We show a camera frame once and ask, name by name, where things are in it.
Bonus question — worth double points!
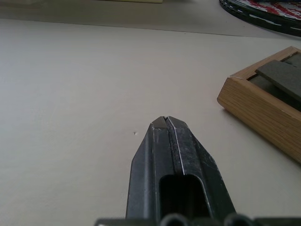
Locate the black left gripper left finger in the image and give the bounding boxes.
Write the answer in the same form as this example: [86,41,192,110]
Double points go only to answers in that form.
[125,116,180,221]

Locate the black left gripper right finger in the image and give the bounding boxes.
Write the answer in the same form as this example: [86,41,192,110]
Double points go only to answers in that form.
[166,115,237,218]

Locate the wooden tray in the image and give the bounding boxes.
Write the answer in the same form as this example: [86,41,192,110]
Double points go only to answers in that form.
[216,46,301,164]

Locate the black rimmed racket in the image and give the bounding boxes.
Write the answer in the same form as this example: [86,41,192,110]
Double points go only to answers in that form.
[218,0,301,38]

